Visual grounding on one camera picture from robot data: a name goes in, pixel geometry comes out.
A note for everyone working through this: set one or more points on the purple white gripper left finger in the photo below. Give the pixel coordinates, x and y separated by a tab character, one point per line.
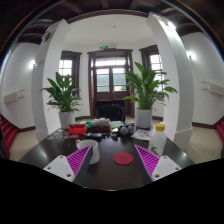
72	167

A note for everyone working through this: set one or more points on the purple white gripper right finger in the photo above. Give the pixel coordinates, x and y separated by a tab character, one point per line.
153	167

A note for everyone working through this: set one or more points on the clear bottle yellow cap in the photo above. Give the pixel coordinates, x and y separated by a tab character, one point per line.
158	140

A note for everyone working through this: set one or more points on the red round coaster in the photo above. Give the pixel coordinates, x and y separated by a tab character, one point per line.
123	158

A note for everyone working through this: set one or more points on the black remote control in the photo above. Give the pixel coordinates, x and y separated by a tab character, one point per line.
94	135

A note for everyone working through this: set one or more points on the round coasters set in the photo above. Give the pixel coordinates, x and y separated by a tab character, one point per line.
62	134

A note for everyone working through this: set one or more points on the white paper sheet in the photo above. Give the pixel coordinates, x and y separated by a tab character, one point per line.
142	134

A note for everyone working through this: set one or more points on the red plastic box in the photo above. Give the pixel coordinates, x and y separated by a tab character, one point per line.
78	129

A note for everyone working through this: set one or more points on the black and white headphones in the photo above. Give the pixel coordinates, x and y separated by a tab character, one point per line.
126	129

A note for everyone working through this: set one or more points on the left white pillar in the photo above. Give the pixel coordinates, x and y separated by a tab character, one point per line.
46	119

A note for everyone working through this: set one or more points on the white pillar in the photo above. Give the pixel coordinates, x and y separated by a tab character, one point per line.
178	112
46	119

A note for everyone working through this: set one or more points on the dark wooden tray with items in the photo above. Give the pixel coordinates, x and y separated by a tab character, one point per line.
101	125

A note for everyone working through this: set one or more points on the right white pillar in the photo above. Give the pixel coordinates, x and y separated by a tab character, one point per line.
178	112

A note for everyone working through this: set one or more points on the black chair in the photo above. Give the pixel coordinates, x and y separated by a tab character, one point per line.
112	109

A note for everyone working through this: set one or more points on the left potted green plant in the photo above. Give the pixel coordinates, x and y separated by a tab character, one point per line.
63	95

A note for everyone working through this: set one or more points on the potted green plant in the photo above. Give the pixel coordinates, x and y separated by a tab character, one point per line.
147	91
63	95

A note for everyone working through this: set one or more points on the right potted green plant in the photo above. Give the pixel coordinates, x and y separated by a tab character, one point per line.
147	91

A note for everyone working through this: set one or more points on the dark wooden double door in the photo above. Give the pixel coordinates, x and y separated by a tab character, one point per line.
107	82

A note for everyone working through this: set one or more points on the green exit sign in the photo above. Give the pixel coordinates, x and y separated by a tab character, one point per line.
103	47

